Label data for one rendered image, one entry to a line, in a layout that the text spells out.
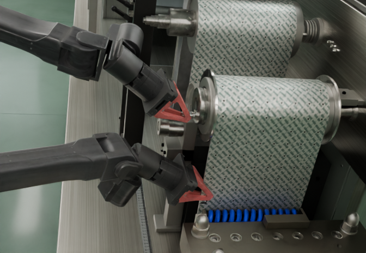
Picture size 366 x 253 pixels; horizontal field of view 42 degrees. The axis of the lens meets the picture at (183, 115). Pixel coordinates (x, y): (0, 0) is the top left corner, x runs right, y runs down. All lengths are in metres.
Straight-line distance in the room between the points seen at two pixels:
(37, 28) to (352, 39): 0.66
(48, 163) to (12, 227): 1.72
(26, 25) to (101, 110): 0.76
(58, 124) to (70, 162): 2.46
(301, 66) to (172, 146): 0.47
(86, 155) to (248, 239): 0.38
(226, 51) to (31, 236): 1.60
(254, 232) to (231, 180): 0.12
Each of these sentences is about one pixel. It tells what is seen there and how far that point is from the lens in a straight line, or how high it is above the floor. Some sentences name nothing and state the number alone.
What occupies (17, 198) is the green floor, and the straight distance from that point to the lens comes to 2.69.
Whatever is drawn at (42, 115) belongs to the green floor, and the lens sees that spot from 3.38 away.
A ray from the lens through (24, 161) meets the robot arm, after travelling 0.81.
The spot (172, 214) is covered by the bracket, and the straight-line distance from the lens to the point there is 1.16.
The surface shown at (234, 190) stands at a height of 1.08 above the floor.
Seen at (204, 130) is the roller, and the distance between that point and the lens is 0.96.
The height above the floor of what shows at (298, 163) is 1.15.
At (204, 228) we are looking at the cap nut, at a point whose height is 1.05.
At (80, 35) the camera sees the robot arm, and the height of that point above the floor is 1.38.
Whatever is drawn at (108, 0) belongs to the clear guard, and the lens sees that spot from 1.89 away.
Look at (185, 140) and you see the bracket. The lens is 1.02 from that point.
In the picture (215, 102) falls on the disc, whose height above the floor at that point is 1.29.
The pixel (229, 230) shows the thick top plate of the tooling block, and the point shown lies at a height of 1.03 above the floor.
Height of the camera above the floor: 1.70
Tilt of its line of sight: 29 degrees down
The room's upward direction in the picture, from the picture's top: 8 degrees clockwise
